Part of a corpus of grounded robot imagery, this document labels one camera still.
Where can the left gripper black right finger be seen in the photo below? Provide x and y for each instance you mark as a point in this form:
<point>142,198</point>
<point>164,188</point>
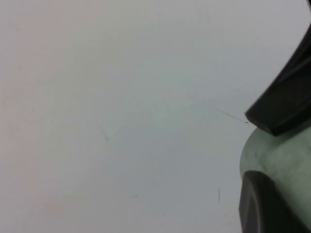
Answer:
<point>286,102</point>

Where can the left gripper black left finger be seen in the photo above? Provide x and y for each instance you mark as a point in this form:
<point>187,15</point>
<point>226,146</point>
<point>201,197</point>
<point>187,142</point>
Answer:
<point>262,208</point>

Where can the pale green cup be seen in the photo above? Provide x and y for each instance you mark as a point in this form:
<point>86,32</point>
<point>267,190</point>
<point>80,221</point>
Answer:
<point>279,157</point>

